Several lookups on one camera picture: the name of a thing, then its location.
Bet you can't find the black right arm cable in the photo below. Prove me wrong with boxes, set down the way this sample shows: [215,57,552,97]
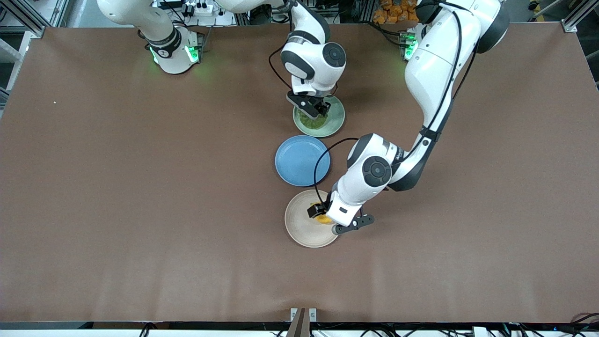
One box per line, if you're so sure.
[269,0,300,94]

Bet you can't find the metal rack with cables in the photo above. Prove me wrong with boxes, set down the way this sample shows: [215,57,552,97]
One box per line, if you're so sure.
[232,0,375,25]

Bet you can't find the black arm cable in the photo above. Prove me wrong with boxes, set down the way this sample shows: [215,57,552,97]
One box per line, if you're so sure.
[269,0,300,94]
[314,0,479,206]

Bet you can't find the metal camera pole bracket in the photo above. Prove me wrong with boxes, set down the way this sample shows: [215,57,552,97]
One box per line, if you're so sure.
[286,308,317,337]

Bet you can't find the blue plate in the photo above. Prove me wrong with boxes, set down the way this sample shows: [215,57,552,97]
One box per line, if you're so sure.
[275,135,331,187]

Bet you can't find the beige plate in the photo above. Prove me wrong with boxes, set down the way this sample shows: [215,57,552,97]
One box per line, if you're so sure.
[285,190,340,248]

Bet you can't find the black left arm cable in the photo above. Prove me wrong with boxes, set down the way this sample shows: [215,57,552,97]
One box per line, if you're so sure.
[314,0,479,206]

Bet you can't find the orange snack packets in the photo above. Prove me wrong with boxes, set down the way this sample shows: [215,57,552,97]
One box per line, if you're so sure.
[373,0,422,24]

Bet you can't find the green lettuce leaf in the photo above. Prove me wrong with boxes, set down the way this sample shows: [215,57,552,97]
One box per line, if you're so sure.
[299,110,329,130]

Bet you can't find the aluminium frame profile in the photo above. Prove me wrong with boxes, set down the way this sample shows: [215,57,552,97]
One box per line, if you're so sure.
[561,0,599,33]
[0,0,46,39]

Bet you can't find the light green plate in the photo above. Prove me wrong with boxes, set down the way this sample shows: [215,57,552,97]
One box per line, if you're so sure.
[293,96,345,138]

